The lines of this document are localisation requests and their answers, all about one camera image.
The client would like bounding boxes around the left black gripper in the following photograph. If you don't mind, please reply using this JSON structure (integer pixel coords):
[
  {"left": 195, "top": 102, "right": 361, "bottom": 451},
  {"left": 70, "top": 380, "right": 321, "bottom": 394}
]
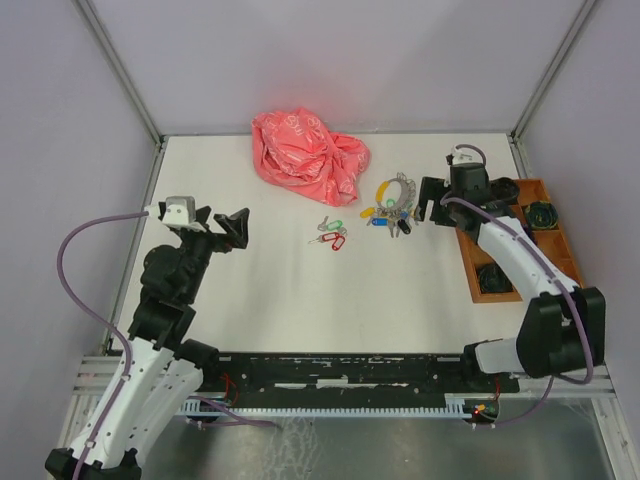
[{"left": 179, "top": 206, "right": 249, "bottom": 300}]

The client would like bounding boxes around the large metal keyring with keys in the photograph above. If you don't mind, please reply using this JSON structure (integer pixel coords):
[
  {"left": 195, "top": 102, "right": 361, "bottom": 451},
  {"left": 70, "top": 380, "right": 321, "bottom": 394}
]
[{"left": 360, "top": 172, "right": 417, "bottom": 238}]

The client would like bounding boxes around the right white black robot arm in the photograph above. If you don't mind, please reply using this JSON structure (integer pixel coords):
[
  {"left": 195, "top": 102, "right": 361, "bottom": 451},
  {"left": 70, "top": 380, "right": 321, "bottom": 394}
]
[{"left": 417, "top": 163, "right": 606, "bottom": 391}]

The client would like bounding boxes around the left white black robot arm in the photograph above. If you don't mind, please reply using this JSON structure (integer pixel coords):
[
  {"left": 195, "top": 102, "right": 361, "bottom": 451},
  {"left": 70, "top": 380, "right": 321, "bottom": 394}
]
[{"left": 45, "top": 196, "right": 250, "bottom": 479}]

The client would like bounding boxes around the green tag key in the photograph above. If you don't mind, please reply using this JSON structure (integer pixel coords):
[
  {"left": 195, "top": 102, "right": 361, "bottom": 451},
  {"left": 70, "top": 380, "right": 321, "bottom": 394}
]
[{"left": 317, "top": 216, "right": 343, "bottom": 232}]

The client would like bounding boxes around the wooden compartment tray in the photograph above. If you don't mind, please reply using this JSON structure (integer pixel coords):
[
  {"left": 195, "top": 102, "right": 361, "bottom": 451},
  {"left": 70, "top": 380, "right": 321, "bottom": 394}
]
[{"left": 456, "top": 177, "right": 585, "bottom": 303}]

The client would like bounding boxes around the crumpled pink cloth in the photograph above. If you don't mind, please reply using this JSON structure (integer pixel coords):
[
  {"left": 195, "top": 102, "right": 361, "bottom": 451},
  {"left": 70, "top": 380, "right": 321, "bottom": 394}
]
[{"left": 251, "top": 108, "right": 371, "bottom": 207}]

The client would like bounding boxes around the black coiled item lower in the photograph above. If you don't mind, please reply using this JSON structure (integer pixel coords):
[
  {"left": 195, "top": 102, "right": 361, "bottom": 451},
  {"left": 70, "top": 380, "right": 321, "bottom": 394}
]
[{"left": 476, "top": 263, "right": 513, "bottom": 294}]

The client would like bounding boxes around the green black coiled item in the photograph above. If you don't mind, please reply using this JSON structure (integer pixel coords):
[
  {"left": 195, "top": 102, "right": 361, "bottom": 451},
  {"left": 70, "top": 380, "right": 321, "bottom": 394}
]
[{"left": 523, "top": 201, "right": 559, "bottom": 231}]

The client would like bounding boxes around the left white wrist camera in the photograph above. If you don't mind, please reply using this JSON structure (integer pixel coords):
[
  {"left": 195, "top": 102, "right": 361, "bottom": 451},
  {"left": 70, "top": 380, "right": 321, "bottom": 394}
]
[{"left": 159, "top": 196, "right": 205, "bottom": 232}]

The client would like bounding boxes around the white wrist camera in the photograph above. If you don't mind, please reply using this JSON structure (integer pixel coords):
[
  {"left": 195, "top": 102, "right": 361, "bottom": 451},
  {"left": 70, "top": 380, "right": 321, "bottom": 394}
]
[
  {"left": 446, "top": 146, "right": 482, "bottom": 166},
  {"left": 159, "top": 196, "right": 205, "bottom": 232}
]

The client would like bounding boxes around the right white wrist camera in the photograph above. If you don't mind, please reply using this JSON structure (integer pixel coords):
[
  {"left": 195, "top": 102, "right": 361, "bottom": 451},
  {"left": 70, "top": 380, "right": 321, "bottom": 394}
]
[{"left": 446, "top": 146, "right": 482, "bottom": 166}]

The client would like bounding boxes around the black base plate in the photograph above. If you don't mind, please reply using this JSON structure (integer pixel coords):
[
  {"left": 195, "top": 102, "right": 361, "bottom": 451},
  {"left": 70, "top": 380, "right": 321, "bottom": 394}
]
[{"left": 196, "top": 352, "right": 518, "bottom": 410}]

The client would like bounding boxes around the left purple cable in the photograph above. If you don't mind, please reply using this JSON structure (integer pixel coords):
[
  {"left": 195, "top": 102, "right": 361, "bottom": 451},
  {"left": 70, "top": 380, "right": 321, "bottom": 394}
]
[{"left": 56, "top": 210, "right": 274, "bottom": 480}]

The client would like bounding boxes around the white slotted cable duct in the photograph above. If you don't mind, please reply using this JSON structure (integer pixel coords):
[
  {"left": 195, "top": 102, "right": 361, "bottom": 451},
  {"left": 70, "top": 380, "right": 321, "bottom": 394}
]
[{"left": 179, "top": 394, "right": 479, "bottom": 416}]

